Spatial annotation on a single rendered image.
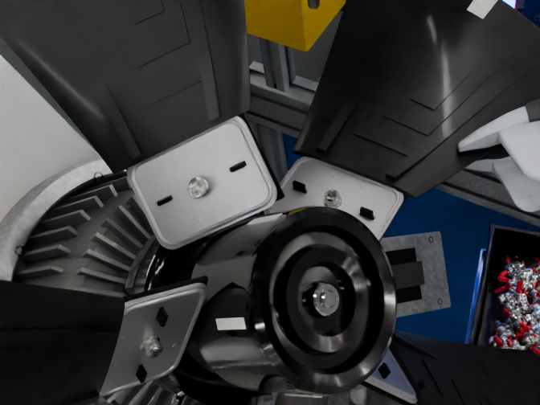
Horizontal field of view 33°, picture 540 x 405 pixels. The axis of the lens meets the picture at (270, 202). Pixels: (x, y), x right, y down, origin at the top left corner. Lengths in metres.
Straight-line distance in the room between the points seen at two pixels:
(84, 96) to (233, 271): 0.15
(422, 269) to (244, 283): 0.33
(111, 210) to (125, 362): 0.16
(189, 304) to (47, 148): 0.28
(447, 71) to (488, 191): 0.42
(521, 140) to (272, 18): 0.45
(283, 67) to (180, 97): 0.59
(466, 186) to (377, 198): 0.50
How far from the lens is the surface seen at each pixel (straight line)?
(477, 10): 0.81
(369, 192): 0.67
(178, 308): 0.56
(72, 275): 0.68
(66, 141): 0.81
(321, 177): 0.68
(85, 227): 0.70
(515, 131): 0.69
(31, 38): 0.62
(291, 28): 1.06
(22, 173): 0.79
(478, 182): 1.14
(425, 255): 0.85
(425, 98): 0.72
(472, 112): 0.73
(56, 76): 0.62
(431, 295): 0.85
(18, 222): 0.74
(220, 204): 0.60
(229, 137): 0.59
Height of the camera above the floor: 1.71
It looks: 52 degrees down
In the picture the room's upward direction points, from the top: 10 degrees counter-clockwise
